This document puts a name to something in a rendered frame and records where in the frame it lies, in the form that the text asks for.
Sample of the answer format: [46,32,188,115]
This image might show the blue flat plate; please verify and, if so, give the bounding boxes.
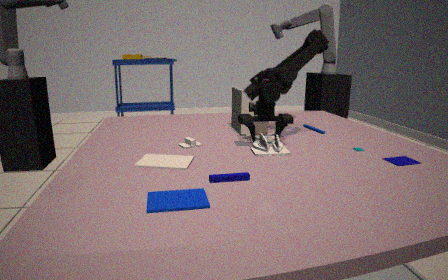
[146,188,210,213]

